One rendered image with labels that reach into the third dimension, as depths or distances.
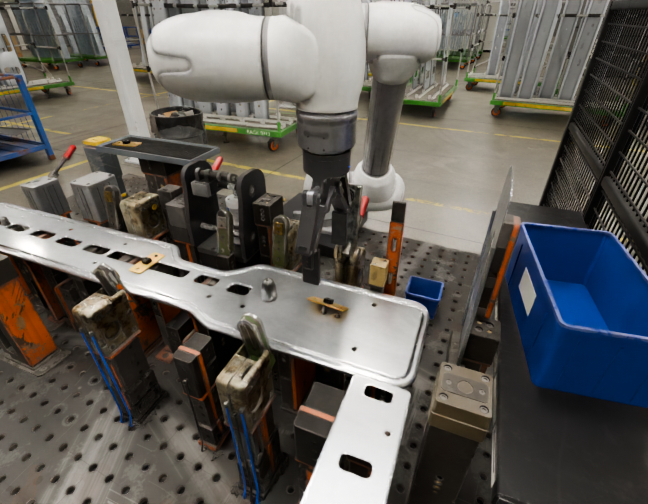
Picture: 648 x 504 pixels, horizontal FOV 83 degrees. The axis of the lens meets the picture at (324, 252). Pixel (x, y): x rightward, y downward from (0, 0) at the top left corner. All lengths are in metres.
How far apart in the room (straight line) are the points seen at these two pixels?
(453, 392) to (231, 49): 0.54
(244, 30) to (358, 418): 0.56
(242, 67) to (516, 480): 0.62
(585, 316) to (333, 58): 0.65
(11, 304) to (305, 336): 0.76
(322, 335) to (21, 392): 0.83
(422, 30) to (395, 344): 0.75
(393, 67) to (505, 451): 0.89
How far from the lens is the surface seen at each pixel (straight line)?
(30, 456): 1.14
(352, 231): 0.79
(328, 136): 0.54
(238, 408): 0.64
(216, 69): 0.53
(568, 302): 0.88
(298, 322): 0.74
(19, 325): 1.23
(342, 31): 0.51
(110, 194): 1.19
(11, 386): 1.30
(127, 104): 4.93
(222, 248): 0.98
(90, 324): 0.83
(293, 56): 0.51
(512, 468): 0.59
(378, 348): 0.70
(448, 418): 0.60
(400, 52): 1.07
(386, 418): 0.62
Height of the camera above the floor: 1.51
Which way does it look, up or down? 33 degrees down
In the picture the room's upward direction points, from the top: straight up
